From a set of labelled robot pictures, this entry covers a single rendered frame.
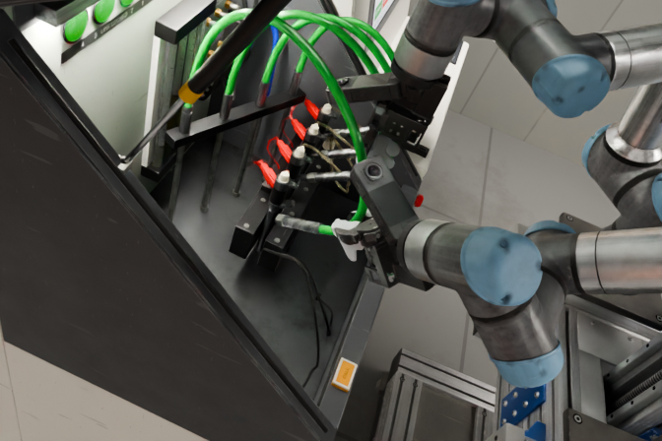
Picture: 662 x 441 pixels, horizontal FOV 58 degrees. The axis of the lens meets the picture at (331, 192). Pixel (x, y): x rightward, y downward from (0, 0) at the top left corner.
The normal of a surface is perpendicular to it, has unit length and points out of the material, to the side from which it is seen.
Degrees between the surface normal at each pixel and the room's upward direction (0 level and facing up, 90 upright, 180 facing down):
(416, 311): 0
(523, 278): 45
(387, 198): 21
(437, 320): 0
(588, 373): 0
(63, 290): 90
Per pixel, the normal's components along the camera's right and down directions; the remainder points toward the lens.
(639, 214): -0.91, 0.04
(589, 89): 0.30, 0.74
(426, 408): 0.29, -0.67
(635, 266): -0.62, 0.11
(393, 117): -0.32, 0.61
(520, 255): 0.45, 0.05
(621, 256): -0.64, -0.23
